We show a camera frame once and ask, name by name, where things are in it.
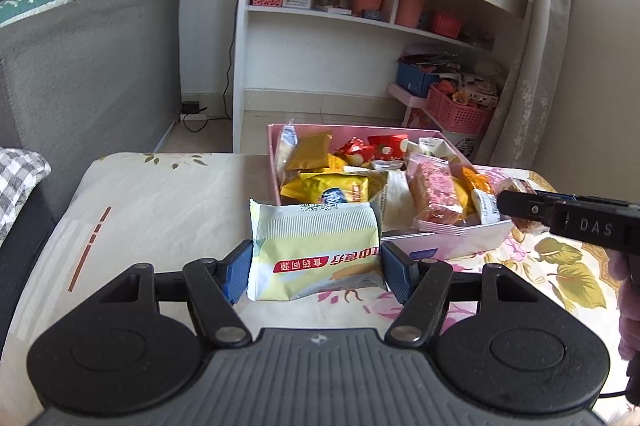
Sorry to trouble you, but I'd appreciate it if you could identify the right hand purple glove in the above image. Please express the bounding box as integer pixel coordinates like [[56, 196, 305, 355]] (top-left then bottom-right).
[[606, 250, 640, 361]]

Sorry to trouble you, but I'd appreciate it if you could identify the pale green white snack pack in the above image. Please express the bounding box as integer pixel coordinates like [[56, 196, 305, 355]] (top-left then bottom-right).
[[247, 200, 385, 302]]

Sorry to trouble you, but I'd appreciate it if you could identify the blue storage box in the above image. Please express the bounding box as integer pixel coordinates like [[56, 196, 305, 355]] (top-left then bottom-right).
[[396, 62, 440, 99]]

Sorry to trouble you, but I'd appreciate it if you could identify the white bookshelf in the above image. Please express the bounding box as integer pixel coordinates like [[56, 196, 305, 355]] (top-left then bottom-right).
[[233, 0, 528, 146]]

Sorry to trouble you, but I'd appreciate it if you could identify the brown cookie pack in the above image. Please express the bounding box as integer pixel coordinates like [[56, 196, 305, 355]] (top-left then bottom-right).
[[495, 177, 536, 194]]

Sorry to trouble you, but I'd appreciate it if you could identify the white nut snack pack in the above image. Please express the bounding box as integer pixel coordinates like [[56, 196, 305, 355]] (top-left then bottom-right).
[[419, 137, 460, 164]]

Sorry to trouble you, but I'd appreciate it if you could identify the pink cardboard box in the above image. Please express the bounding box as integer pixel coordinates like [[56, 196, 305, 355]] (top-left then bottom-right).
[[294, 124, 513, 260]]

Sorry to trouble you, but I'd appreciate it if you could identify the red silver snack pack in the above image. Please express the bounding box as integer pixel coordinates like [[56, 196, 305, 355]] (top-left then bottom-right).
[[368, 134, 408, 162]]

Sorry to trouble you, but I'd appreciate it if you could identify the coral cup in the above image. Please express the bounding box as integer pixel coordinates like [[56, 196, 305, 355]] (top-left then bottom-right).
[[395, 0, 425, 28]]

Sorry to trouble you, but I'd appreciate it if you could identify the beige curtain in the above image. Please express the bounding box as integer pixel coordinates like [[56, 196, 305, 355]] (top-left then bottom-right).
[[475, 0, 573, 168]]

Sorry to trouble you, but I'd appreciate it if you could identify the black power adapter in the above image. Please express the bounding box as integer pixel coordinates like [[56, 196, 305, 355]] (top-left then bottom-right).
[[180, 101, 201, 115]]

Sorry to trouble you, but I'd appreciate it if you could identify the pink plastic basket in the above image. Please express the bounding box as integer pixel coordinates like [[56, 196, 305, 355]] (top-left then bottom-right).
[[426, 85, 494, 134]]

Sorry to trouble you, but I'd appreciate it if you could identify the grey sofa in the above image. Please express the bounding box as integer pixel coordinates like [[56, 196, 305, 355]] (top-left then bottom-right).
[[0, 0, 184, 222]]

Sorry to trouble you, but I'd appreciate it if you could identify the gold snack pack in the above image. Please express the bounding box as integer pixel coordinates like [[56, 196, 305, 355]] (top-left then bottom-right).
[[286, 132, 332, 170]]

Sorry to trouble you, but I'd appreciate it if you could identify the yellow biscuit pack blue logo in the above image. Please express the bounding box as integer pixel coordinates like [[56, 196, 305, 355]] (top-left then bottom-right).
[[280, 172, 386, 204]]

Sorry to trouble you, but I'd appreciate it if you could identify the clear rice cracker pack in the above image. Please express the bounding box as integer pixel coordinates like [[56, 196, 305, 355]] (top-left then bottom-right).
[[274, 120, 298, 184]]

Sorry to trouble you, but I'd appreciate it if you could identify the pink nougat snack pack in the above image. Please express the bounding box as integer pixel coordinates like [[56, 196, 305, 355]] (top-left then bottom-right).
[[407, 155, 463, 226]]

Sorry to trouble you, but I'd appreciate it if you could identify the orange white snack pack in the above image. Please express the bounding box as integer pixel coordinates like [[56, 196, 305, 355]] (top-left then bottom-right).
[[461, 166, 501, 224]]

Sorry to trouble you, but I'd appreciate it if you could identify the teal cushion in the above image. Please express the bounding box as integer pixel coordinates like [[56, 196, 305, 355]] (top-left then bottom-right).
[[0, 0, 75, 27]]

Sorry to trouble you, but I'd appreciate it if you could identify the white triangular snack pack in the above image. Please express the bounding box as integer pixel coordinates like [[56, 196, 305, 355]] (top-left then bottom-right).
[[373, 170, 416, 232]]

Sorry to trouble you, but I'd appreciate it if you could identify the grey checked pillow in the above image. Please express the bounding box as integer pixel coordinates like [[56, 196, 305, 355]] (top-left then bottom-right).
[[0, 148, 51, 242]]

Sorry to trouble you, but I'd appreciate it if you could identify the red small shelf basket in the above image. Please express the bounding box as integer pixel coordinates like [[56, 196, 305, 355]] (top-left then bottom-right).
[[431, 11, 463, 39]]

